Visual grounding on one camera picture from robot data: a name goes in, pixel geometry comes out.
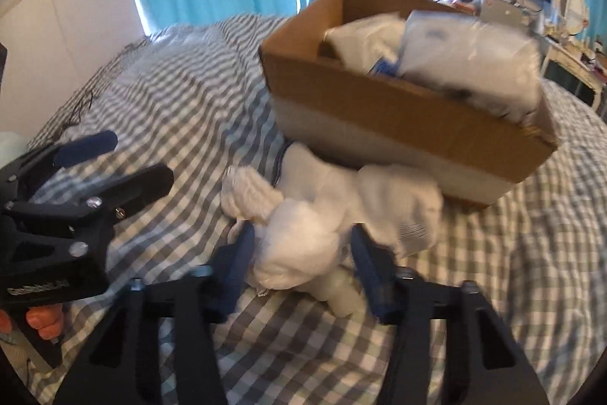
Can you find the white ribbed sock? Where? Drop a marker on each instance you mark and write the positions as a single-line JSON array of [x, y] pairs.
[[249, 194]]

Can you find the white soft packet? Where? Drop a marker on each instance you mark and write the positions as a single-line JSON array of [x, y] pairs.
[[365, 35]]

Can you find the white dressing table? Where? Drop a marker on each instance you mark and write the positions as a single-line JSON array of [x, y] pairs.
[[576, 63]]

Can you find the person's left hand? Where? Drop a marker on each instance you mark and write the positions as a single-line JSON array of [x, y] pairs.
[[45, 322]]

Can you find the small white sock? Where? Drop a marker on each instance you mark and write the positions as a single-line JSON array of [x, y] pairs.
[[342, 293]]

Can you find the white long sock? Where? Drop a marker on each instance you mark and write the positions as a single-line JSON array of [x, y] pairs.
[[308, 170]]

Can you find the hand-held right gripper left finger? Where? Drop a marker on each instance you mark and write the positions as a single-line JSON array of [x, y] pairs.
[[236, 265]]

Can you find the blue label packet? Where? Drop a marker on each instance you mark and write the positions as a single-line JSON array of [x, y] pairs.
[[385, 66]]

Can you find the brown cardboard box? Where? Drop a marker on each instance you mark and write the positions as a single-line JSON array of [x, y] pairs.
[[379, 120]]

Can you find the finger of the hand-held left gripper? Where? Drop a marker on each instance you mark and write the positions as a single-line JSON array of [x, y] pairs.
[[87, 148], [128, 189]]

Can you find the checkered bed sheet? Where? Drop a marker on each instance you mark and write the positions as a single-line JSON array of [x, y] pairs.
[[180, 101]]

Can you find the large white plastic packet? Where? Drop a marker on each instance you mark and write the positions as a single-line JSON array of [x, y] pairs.
[[469, 63]]

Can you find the white oval mirror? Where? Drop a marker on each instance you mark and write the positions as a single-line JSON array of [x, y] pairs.
[[570, 4]]

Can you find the white folded sock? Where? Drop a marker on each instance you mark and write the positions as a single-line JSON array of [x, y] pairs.
[[403, 210]]

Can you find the cluttered desk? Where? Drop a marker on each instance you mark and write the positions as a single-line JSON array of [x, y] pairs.
[[488, 4]]

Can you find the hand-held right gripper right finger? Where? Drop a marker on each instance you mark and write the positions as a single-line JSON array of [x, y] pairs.
[[371, 274]]

